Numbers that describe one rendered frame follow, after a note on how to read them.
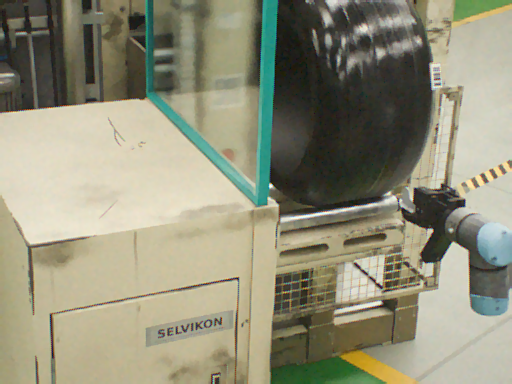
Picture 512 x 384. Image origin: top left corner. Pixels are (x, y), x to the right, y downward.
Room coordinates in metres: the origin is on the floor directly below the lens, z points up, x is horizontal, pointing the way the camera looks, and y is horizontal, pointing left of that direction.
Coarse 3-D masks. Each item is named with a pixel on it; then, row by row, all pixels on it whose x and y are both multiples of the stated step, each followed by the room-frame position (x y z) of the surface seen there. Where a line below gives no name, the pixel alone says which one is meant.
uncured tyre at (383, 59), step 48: (288, 0) 2.25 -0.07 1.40; (336, 0) 2.20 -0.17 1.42; (384, 0) 2.23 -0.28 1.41; (288, 48) 2.58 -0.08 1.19; (336, 48) 2.11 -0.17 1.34; (384, 48) 2.14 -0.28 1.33; (288, 96) 2.56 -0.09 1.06; (336, 96) 2.07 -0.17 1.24; (384, 96) 2.09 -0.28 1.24; (432, 96) 2.16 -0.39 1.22; (288, 144) 2.48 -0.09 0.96; (336, 144) 2.06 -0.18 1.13; (384, 144) 2.09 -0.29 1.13; (288, 192) 2.20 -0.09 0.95; (336, 192) 2.11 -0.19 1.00; (384, 192) 2.20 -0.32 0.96
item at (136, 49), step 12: (132, 36) 2.60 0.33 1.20; (144, 36) 2.61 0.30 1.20; (132, 48) 2.56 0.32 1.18; (144, 48) 2.50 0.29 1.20; (132, 60) 2.56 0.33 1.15; (144, 60) 2.47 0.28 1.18; (132, 72) 2.57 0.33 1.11; (144, 72) 2.48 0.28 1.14; (132, 84) 2.57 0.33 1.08; (144, 84) 2.48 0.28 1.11; (132, 96) 2.57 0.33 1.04; (144, 96) 2.48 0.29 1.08
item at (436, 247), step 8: (440, 232) 1.89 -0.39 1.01; (432, 240) 1.91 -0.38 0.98; (440, 240) 1.90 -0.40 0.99; (448, 240) 1.91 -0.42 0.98; (424, 248) 1.93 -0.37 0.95; (432, 248) 1.91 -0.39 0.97; (440, 248) 1.92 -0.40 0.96; (424, 256) 1.93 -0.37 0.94; (432, 256) 1.92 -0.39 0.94; (440, 256) 1.93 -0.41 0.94
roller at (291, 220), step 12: (336, 204) 2.20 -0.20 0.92; (348, 204) 2.21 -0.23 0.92; (360, 204) 2.21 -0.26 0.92; (372, 204) 2.22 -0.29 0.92; (384, 204) 2.23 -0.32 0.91; (396, 204) 2.25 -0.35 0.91; (288, 216) 2.13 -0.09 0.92; (300, 216) 2.14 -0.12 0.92; (312, 216) 2.15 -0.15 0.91; (324, 216) 2.16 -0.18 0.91; (336, 216) 2.18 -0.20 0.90; (348, 216) 2.19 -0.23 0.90; (360, 216) 2.21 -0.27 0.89; (288, 228) 2.12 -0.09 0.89
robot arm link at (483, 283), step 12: (468, 264) 1.80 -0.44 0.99; (468, 276) 1.80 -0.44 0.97; (480, 276) 1.76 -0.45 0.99; (492, 276) 1.76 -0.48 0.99; (504, 276) 1.77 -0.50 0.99; (480, 288) 1.76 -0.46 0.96; (492, 288) 1.75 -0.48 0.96; (504, 288) 1.76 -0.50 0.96; (480, 300) 1.76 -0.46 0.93; (492, 300) 1.75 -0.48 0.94; (504, 300) 1.76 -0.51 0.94; (480, 312) 1.76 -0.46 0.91; (492, 312) 1.75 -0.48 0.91; (504, 312) 1.76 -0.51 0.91
